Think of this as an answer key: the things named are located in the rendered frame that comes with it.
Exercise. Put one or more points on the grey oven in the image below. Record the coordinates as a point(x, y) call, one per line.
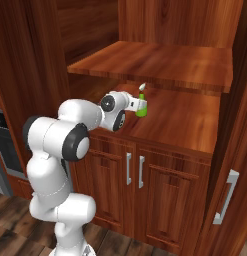
point(6, 150)

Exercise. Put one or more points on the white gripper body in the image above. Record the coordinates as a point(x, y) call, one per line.
point(137, 105)

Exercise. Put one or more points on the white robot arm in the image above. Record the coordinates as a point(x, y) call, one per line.
point(51, 166)

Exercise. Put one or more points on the green spray bottle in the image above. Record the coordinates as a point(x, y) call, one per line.
point(141, 110)

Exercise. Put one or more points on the wooden cabinet shelf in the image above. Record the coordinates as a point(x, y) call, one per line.
point(161, 63)

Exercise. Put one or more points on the tall wooden cabinet door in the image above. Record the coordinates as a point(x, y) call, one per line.
point(233, 140)
point(25, 56)

